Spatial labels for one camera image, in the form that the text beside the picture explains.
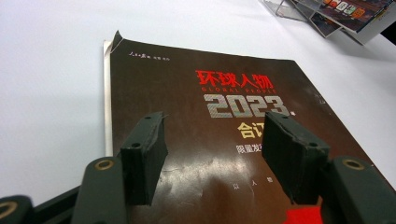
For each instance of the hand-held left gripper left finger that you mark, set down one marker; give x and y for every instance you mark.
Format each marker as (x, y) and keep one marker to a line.
(143, 161)

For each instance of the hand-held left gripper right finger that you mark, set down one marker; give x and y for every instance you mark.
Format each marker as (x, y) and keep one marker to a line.
(295, 161)

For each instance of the dark brown magazine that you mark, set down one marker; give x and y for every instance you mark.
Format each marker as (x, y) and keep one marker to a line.
(193, 77)

